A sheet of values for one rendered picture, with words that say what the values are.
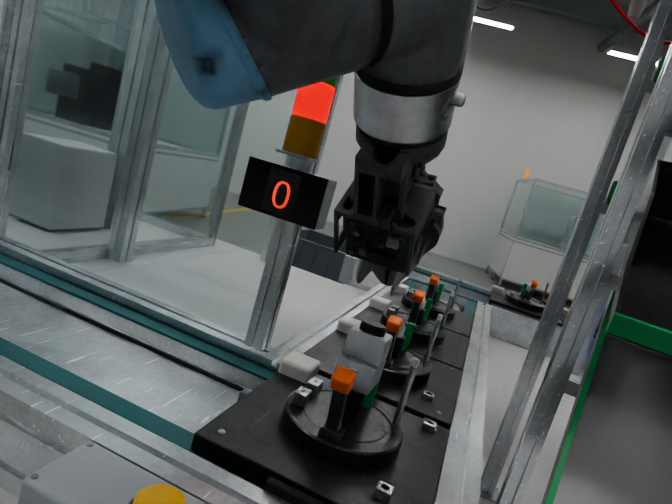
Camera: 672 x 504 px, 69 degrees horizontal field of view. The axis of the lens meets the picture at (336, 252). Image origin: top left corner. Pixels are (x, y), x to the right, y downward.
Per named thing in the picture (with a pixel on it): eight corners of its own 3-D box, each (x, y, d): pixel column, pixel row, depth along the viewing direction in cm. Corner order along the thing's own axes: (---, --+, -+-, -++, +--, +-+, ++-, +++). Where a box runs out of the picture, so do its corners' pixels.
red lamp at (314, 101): (318, 120, 64) (328, 82, 63) (285, 111, 66) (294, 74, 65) (330, 126, 69) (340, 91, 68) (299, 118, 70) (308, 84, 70)
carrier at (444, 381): (446, 438, 66) (476, 354, 64) (290, 371, 73) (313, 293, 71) (459, 380, 89) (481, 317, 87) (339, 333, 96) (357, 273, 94)
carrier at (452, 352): (459, 379, 90) (481, 316, 88) (340, 332, 96) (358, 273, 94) (467, 345, 113) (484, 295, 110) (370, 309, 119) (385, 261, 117)
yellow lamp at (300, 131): (308, 157, 65) (318, 120, 64) (275, 147, 66) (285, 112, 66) (321, 161, 70) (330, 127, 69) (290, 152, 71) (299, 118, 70)
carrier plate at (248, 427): (418, 566, 42) (425, 545, 42) (189, 449, 49) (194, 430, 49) (445, 442, 65) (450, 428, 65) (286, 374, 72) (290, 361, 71)
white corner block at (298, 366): (302, 397, 66) (310, 370, 65) (273, 384, 67) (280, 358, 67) (314, 386, 71) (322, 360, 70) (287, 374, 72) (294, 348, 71)
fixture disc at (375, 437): (383, 490, 48) (389, 472, 48) (260, 431, 52) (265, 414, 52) (408, 430, 61) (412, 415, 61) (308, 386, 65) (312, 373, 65)
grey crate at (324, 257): (376, 312, 245) (389, 268, 241) (267, 272, 262) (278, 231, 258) (393, 298, 285) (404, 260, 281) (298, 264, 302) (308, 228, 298)
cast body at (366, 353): (367, 396, 52) (387, 335, 51) (329, 381, 53) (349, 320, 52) (382, 378, 60) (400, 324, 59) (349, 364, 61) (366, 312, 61)
